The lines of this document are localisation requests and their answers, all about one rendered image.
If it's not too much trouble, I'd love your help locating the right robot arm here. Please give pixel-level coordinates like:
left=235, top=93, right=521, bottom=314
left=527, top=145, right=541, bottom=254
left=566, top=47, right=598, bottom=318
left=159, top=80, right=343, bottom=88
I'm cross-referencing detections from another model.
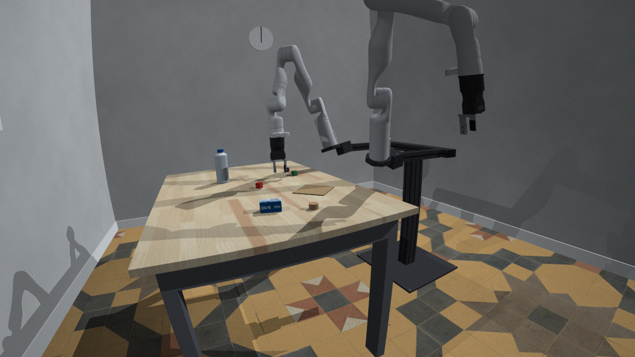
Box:
left=266, top=45, right=338, bottom=148

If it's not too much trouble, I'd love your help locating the grey bottle with blue cap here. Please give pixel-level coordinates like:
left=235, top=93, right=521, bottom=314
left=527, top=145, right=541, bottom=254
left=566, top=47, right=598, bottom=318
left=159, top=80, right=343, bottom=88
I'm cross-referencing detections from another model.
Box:
left=214, top=149, right=229, bottom=183

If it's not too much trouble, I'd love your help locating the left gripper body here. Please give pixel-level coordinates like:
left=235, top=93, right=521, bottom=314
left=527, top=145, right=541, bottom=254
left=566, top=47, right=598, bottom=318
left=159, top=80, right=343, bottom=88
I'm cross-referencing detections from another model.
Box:
left=445, top=57, right=485, bottom=115

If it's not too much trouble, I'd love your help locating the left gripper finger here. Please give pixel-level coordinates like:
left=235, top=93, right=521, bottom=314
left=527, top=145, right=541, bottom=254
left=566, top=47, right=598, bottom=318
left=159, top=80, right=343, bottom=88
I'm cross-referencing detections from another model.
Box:
left=458, top=114, right=473, bottom=135
left=469, top=114, right=477, bottom=131

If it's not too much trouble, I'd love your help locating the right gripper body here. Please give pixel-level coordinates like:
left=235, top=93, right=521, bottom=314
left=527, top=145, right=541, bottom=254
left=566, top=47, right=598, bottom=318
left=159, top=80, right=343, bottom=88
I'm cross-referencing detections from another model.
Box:
left=269, top=127, right=289, bottom=160

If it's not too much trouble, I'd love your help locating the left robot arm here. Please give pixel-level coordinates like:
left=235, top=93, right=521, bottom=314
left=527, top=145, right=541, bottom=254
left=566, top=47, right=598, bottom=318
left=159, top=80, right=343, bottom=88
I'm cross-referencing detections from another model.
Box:
left=364, top=0, right=481, bottom=161

